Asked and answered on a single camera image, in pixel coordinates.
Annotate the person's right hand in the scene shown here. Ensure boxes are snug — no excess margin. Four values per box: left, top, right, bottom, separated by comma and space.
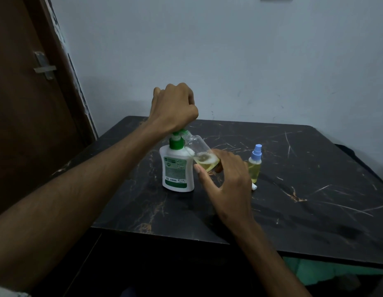
193, 148, 255, 236

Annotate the person's left hand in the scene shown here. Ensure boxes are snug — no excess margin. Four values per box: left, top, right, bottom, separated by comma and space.
149, 82, 199, 136

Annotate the small clear bottle white cap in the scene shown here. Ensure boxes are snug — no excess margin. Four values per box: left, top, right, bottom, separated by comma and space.
181, 130, 224, 174

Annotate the white green hand sanitizer bottle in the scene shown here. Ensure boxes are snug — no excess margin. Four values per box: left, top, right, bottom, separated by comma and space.
159, 129, 196, 193

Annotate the person's right forearm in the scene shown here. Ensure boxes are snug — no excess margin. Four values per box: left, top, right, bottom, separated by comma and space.
233, 222, 311, 297

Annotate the person's left forearm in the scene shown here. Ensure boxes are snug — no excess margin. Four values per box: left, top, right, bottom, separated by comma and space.
0, 120, 169, 293

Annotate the person's white sleeve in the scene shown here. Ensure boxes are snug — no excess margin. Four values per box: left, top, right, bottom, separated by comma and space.
0, 283, 31, 297

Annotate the green cloth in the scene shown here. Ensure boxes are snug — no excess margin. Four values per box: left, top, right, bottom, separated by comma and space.
283, 256, 383, 285

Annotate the metal door latch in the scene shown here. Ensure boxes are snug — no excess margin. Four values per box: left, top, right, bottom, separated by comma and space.
33, 51, 57, 80

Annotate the brown wooden door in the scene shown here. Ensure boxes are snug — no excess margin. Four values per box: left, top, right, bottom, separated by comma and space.
0, 0, 98, 219

